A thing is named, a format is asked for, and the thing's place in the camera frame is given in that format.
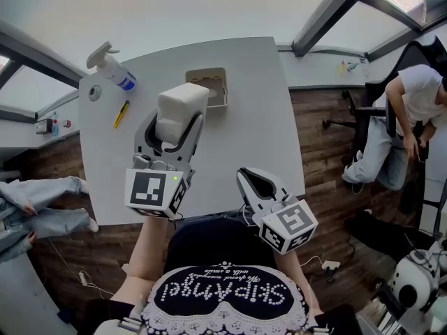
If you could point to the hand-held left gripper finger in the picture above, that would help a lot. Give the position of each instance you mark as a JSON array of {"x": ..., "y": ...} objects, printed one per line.
[
  {"x": 190, "y": 145},
  {"x": 140, "y": 141}
]

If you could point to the small red-capped bottle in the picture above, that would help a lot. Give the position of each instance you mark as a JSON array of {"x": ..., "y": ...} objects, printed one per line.
[{"x": 66, "y": 123}]

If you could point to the white spray bottle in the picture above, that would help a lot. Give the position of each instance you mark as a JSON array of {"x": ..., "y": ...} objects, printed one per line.
[{"x": 115, "y": 70}]

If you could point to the black office chair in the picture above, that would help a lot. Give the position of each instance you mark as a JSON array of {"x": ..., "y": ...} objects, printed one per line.
[{"x": 373, "y": 100}]

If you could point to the yellow utility knife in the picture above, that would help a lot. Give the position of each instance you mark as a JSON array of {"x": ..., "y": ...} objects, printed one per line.
[{"x": 121, "y": 114}]

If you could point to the grey box with dark side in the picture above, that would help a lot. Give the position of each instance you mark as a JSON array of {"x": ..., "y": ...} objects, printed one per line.
[{"x": 43, "y": 126}]

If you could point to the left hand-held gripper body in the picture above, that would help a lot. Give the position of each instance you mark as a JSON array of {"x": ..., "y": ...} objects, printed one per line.
[{"x": 146, "y": 188}]

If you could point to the person's left forearm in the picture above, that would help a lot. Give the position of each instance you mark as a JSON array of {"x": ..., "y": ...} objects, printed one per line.
[{"x": 146, "y": 253}]

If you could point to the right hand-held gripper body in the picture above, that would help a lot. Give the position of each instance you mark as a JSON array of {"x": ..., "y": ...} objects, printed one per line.
[{"x": 290, "y": 222}]

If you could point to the person's black printed top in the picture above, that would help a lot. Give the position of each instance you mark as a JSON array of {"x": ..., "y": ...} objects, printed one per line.
[{"x": 216, "y": 243}]

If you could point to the blue plastic bottle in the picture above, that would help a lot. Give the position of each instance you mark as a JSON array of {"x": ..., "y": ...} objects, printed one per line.
[{"x": 54, "y": 126}]

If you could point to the white foam block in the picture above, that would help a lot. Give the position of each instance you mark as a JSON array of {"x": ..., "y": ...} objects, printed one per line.
[{"x": 179, "y": 110}]

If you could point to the person's right forearm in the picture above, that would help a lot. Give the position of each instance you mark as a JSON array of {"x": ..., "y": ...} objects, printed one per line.
[{"x": 297, "y": 277}]

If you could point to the black framed window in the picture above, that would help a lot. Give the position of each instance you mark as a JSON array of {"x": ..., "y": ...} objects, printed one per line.
[{"x": 330, "y": 12}]

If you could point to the white rounded device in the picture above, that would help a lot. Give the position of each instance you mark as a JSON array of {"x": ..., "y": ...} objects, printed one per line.
[{"x": 412, "y": 277}]

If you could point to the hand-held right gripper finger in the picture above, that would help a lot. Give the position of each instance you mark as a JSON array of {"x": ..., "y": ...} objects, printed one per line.
[
  {"x": 281, "y": 190},
  {"x": 244, "y": 190}
]

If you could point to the beige square container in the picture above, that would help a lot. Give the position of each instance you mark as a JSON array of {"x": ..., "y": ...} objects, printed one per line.
[{"x": 218, "y": 96}]

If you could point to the colourful small trinkets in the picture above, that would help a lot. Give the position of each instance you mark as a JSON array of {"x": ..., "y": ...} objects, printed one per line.
[{"x": 351, "y": 66}]

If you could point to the black floor bag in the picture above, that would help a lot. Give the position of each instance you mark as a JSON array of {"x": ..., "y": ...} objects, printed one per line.
[{"x": 377, "y": 236}]

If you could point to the white power strip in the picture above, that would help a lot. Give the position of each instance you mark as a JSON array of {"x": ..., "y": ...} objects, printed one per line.
[
  {"x": 82, "y": 277},
  {"x": 330, "y": 265}
]

